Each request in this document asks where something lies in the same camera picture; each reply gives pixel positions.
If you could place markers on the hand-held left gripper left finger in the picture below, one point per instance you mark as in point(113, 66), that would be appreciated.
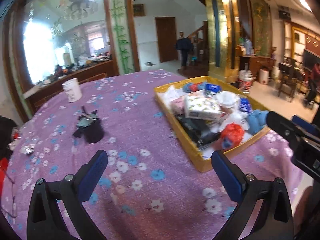
point(93, 172)

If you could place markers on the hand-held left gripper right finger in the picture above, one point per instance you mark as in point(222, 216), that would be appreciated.
point(226, 175)

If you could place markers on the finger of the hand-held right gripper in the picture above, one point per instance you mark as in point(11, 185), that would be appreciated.
point(303, 123)
point(280, 125)

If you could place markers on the yellow cardboard box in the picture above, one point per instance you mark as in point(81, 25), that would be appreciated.
point(190, 155)

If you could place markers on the black packet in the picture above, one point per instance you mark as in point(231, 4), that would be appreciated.
point(197, 130)

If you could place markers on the lemon print tissue pack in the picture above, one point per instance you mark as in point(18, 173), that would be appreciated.
point(202, 106)

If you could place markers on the pink tissue pack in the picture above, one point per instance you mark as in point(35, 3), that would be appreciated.
point(178, 105)

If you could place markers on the black electric motor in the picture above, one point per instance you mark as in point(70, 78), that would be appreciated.
point(93, 130)

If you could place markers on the dark wooden chairs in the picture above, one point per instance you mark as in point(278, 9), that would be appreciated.
point(290, 80)

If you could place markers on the white floor container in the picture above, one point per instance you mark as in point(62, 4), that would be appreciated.
point(264, 77)

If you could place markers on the white red bucket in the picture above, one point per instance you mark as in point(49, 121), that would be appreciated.
point(245, 81)

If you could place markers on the wooden cabinet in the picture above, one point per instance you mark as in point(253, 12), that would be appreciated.
point(257, 63)

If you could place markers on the crumpled foil wrapper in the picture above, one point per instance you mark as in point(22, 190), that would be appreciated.
point(27, 149)

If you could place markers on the white plastic jar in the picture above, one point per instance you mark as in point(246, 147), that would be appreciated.
point(72, 91)

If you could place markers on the clear water bottles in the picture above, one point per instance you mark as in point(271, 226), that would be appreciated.
point(246, 45)

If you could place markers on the eyeglasses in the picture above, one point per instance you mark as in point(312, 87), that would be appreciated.
point(11, 205)

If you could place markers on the red packet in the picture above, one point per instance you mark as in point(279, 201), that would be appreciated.
point(3, 173)

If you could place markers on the black bag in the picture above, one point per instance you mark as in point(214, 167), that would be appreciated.
point(6, 137)

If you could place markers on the wooden chair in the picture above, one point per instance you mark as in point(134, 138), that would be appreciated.
point(97, 77)

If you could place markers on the wooden sideboard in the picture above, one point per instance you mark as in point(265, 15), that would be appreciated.
point(82, 76)

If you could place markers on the pile of assorted clutter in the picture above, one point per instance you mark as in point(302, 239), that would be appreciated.
point(75, 66)

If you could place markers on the wooden staircase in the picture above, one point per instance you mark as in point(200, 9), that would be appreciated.
point(197, 55)

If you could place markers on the blue stool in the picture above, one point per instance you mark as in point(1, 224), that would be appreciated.
point(194, 58)

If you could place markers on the gold tiled pillar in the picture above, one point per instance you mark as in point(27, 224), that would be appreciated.
point(221, 30)

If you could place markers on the metal bowl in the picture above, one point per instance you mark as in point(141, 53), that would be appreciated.
point(149, 63)

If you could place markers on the bamboo painted glass panel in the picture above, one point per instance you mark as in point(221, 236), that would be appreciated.
point(121, 35)

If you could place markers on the etched glass partition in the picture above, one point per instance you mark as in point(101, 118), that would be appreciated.
point(50, 37)

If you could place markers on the brown wooden door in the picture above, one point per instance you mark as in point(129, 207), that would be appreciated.
point(166, 40)

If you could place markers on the gold landscape wall painting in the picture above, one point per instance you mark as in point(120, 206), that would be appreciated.
point(261, 22)

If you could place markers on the framed wall plaque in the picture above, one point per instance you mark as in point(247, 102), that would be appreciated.
point(138, 10)

